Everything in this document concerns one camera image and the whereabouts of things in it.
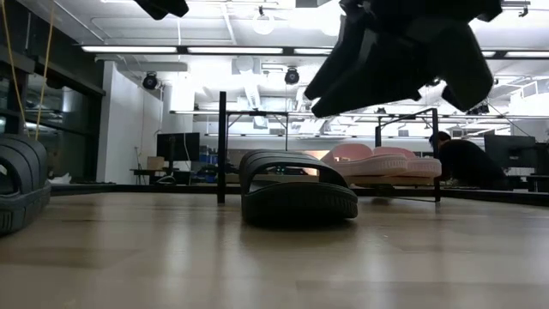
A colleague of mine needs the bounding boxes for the person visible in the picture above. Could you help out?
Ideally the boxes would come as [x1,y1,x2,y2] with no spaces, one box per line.
[428,130,510,191]

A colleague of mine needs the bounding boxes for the dark monitor desk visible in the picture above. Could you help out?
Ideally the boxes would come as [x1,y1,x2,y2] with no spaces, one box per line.
[130,167,194,186]

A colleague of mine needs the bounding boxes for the small black ceiling lamp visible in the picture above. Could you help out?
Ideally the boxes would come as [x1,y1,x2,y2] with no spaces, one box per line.
[465,102,491,116]

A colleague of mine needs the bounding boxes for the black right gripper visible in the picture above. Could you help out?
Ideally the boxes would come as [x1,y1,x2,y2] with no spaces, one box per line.
[304,0,504,119]

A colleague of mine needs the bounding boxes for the black aluminium table frame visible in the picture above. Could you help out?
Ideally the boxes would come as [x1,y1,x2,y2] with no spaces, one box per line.
[50,183,549,208]

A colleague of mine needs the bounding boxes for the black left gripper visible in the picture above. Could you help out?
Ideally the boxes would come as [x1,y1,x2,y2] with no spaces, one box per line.
[133,0,190,21]

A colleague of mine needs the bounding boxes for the wide black monitor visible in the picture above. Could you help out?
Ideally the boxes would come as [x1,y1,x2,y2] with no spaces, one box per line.
[484,135,537,169]

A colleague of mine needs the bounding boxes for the black foam slide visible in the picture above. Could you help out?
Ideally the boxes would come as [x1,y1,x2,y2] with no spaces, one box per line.
[238,148,359,227]
[0,133,52,236]

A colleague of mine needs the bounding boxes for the long ceiling light strip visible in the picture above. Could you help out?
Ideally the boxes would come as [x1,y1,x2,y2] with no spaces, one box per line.
[80,44,549,59]

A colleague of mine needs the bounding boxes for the black ceiling dome fixture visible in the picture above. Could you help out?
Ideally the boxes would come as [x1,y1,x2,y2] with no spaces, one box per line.
[142,71,160,91]
[283,67,301,86]

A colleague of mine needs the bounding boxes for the wooden shelf with black frame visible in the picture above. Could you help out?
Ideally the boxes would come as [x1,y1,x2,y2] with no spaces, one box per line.
[216,90,442,205]

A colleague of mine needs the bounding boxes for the black monitor on desk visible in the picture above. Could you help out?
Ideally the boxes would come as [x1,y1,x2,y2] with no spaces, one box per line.
[156,132,202,163]

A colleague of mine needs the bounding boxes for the yellow hanging cable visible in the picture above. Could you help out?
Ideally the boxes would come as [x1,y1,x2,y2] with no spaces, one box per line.
[0,0,56,142]

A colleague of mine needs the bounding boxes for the white ring ceiling lamp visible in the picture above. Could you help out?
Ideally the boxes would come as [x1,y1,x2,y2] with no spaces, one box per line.
[250,11,276,36]

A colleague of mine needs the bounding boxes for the pink foam slide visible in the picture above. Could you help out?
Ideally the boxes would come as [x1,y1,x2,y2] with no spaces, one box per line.
[320,142,409,178]
[372,146,443,179]

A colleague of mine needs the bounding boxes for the white crumpled bag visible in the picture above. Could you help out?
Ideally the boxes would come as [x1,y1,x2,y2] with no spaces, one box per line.
[35,172,73,186]

